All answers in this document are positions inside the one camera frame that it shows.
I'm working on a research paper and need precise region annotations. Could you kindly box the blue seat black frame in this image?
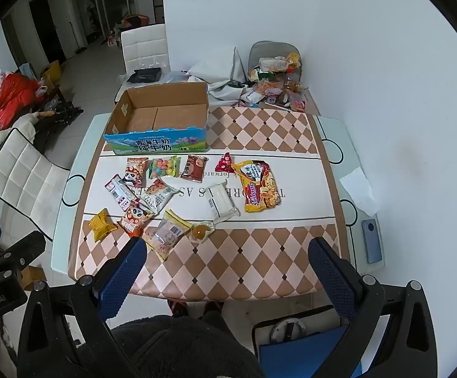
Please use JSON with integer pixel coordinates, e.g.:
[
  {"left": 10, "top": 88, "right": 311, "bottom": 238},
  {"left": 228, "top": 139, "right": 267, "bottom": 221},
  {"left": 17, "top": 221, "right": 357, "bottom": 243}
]
[{"left": 252, "top": 309, "right": 371, "bottom": 378}]

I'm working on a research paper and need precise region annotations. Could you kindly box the grey chair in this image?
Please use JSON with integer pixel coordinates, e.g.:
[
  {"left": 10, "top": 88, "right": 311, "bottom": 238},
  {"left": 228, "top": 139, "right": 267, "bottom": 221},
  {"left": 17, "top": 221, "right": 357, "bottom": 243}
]
[{"left": 248, "top": 40, "right": 303, "bottom": 83}]

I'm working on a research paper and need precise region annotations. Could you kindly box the pale snack packet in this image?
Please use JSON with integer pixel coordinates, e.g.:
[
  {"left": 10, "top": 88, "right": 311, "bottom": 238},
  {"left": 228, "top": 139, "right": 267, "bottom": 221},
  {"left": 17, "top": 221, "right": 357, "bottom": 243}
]
[{"left": 205, "top": 180, "right": 241, "bottom": 223}]

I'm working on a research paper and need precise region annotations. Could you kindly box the panda print snack packet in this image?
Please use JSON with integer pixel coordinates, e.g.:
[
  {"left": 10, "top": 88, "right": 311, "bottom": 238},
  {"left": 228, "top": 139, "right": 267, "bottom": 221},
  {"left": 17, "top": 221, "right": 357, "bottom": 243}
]
[
  {"left": 117, "top": 203, "right": 154, "bottom": 238},
  {"left": 125, "top": 157, "right": 150, "bottom": 187}
]

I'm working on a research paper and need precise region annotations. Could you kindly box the small red triangular packet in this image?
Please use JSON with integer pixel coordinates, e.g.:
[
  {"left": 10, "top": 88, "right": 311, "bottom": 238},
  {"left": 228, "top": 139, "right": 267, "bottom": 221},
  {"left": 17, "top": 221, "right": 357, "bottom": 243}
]
[{"left": 215, "top": 153, "right": 235, "bottom": 173}]

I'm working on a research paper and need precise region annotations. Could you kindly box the white quilted chair black frame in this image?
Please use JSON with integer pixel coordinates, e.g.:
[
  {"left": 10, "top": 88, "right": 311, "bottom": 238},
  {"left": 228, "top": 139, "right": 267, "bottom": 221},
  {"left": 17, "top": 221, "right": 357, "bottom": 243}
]
[{"left": 0, "top": 128, "right": 72, "bottom": 241}]

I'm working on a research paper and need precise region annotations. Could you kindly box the person's dark fleece clothing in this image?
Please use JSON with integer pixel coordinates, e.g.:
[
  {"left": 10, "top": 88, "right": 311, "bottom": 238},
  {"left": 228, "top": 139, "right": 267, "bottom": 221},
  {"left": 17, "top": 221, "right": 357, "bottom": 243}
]
[{"left": 108, "top": 311, "right": 266, "bottom": 378}]

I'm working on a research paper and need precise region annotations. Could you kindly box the clear plastic bag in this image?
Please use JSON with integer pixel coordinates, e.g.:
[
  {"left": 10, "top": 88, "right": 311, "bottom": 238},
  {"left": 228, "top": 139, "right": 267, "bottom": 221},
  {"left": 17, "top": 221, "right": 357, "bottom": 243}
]
[{"left": 161, "top": 70, "right": 198, "bottom": 85}]

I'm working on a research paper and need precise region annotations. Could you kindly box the cardboard box blue print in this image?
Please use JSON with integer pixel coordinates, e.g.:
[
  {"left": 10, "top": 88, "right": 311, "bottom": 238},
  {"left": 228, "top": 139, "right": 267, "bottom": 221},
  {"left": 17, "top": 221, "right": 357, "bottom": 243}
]
[{"left": 103, "top": 83, "right": 210, "bottom": 155}]

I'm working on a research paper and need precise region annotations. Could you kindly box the brown snack packet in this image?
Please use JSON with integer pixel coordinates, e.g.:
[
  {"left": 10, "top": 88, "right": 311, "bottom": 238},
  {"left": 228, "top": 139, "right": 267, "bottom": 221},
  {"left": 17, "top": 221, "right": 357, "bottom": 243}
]
[{"left": 180, "top": 155, "right": 209, "bottom": 179}]

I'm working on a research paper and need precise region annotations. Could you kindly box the white tote bag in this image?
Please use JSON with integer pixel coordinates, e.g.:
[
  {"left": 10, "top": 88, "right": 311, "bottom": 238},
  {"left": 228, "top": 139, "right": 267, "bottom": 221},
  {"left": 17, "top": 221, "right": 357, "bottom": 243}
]
[{"left": 187, "top": 46, "right": 253, "bottom": 101}]

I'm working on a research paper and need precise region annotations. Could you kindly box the clear yolk pastry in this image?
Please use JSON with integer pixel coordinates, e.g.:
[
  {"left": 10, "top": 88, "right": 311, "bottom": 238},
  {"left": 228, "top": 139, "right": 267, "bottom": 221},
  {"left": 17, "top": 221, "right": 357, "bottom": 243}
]
[{"left": 190, "top": 220, "right": 215, "bottom": 242}]

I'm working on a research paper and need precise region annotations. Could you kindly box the yellow cardboard box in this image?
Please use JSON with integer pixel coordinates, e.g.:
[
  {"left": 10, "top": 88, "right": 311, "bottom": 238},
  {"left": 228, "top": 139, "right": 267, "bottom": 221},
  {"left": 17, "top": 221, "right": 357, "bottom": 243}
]
[{"left": 41, "top": 60, "right": 64, "bottom": 87}]

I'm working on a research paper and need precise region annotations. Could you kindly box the white plush goose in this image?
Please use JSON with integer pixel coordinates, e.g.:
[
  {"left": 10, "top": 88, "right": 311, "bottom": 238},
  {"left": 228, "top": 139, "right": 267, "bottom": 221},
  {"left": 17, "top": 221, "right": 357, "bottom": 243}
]
[{"left": 0, "top": 109, "right": 58, "bottom": 144}]

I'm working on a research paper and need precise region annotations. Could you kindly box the colourful candy packet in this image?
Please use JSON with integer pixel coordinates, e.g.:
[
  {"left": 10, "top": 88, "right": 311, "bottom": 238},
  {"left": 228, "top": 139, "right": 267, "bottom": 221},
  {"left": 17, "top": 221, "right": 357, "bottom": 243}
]
[{"left": 149, "top": 156, "right": 182, "bottom": 179}]

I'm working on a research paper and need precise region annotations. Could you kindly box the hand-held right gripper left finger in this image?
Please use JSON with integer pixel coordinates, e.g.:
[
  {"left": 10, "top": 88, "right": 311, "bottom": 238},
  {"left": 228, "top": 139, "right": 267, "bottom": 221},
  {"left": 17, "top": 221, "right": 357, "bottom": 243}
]
[{"left": 18, "top": 237, "right": 148, "bottom": 378}]

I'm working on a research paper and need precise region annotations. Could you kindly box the yellow-edged clear bread packet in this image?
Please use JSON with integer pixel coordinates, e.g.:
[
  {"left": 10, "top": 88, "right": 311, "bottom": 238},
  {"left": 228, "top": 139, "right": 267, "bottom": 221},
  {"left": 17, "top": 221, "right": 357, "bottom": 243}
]
[{"left": 143, "top": 209, "right": 194, "bottom": 261}]

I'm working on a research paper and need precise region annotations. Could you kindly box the blue smartphone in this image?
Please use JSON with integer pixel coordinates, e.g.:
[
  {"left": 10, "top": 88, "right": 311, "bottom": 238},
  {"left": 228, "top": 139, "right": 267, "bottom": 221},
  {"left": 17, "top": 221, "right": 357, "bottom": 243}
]
[{"left": 361, "top": 218, "right": 382, "bottom": 264}]

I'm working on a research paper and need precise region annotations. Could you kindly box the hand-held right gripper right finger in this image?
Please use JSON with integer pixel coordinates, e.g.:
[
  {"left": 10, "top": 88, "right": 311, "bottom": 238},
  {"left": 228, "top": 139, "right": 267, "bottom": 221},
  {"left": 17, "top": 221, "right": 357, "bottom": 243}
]
[{"left": 308, "top": 237, "right": 437, "bottom": 378}]

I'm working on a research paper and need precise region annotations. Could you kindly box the long red white snack packet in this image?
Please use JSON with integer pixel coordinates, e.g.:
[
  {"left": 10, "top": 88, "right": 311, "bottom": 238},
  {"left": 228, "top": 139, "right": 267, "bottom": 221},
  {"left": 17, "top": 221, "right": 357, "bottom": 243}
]
[{"left": 104, "top": 174, "right": 137, "bottom": 211}]

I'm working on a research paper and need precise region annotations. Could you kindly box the yellow red instant noodle packet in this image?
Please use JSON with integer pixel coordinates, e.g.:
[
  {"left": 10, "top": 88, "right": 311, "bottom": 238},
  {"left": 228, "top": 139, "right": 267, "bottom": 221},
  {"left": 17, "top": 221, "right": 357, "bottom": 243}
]
[{"left": 232, "top": 159, "right": 282, "bottom": 213}]

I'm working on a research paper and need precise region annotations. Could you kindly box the person's shoe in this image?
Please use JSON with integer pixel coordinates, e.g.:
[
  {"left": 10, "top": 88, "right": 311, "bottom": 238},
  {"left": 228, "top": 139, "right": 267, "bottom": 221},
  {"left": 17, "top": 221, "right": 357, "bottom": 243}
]
[
  {"left": 168, "top": 299, "right": 190, "bottom": 318},
  {"left": 203, "top": 300, "right": 224, "bottom": 318}
]

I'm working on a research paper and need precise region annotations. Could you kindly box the pile of assorted snack packets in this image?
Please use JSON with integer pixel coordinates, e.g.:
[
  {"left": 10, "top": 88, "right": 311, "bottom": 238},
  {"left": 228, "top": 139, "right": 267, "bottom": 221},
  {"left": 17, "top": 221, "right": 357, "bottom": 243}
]
[{"left": 240, "top": 53, "right": 308, "bottom": 111}]

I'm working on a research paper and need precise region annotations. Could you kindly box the red bag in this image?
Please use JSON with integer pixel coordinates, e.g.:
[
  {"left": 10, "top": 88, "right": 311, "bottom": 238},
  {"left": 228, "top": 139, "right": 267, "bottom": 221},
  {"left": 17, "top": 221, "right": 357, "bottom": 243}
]
[{"left": 0, "top": 73, "right": 42, "bottom": 130}]

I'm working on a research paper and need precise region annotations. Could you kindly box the small brown carton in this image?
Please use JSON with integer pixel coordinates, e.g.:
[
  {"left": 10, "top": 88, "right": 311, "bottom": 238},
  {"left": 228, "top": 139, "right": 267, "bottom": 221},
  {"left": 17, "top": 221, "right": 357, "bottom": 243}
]
[{"left": 18, "top": 266, "right": 48, "bottom": 292}]

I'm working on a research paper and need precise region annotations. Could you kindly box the white pizza print snack packet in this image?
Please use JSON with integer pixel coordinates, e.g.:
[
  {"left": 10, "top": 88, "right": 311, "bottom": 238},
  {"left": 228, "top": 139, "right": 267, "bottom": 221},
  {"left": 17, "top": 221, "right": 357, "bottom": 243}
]
[{"left": 139, "top": 178, "right": 179, "bottom": 217}]

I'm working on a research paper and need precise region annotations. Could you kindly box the small yellow snack packet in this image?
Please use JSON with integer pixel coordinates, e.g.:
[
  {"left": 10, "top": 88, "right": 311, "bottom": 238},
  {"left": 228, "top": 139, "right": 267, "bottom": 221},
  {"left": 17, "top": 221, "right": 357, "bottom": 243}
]
[{"left": 88, "top": 209, "right": 118, "bottom": 242}]

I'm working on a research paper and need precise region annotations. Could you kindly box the white tissue paper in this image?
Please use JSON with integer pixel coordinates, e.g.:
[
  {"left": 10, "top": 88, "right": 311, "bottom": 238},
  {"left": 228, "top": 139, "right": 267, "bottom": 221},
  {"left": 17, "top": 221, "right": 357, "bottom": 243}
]
[{"left": 339, "top": 167, "right": 379, "bottom": 215}]

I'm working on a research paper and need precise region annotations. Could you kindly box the black folded equipment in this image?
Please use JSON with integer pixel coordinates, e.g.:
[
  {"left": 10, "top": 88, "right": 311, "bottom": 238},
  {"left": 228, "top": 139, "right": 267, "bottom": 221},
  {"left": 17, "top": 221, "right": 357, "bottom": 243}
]
[{"left": 36, "top": 100, "right": 84, "bottom": 127}]

